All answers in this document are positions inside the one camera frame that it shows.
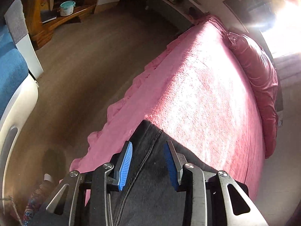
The black shoe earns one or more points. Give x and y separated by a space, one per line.
53 165

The red duvet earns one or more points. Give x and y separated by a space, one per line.
262 77

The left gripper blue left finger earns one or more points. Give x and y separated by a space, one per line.
121 162

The brown wooden side table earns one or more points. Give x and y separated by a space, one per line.
43 17

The white grey nightstand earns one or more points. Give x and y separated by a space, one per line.
185 13

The black embroidered pants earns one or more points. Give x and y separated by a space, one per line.
208 196

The teal lidded container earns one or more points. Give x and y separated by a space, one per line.
67 8

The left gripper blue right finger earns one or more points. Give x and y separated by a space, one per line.
175 162

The blue yellow sofa chair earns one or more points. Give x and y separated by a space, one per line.
19 89

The person's leg patterned trousers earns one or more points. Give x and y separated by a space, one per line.
38 197

